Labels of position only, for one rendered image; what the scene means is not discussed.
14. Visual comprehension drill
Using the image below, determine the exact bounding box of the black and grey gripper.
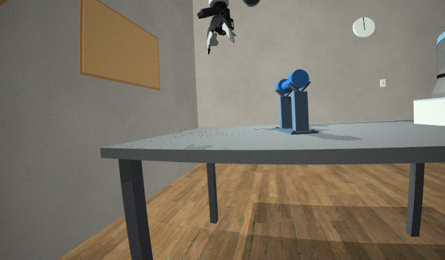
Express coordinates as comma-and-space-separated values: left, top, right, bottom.
207, 1, 236, 54

